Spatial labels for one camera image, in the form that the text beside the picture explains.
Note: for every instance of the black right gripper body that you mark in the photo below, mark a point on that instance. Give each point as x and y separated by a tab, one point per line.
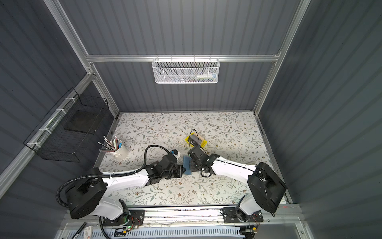
197	163

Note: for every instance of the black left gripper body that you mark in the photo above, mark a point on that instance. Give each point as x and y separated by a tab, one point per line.
179	171

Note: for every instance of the blue leather card holder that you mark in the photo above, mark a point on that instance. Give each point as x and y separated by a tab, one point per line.
187	165

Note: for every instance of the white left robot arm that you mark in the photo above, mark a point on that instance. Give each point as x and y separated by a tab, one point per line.
90	196

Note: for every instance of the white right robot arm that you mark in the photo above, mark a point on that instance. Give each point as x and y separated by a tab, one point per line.
266	187

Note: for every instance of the yellow plastic card tray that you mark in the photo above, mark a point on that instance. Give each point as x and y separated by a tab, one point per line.
203	145

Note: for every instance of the white pen cup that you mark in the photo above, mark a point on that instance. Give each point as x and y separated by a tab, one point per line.
121	152

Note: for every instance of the pens in cup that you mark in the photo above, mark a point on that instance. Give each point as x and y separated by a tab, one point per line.
112	145

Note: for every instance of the white tube in basket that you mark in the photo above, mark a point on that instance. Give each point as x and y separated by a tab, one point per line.
203	77

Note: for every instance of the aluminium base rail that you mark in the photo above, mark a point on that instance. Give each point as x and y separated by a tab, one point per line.
213	215

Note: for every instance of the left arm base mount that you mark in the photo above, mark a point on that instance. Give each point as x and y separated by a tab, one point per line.
132	218

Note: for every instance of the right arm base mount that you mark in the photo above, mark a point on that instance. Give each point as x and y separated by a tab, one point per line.
235	215

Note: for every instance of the white wire mesh basket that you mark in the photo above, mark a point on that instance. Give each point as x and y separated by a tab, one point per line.
175	70

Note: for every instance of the black wire mesh basket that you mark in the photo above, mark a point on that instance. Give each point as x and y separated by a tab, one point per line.
69	132

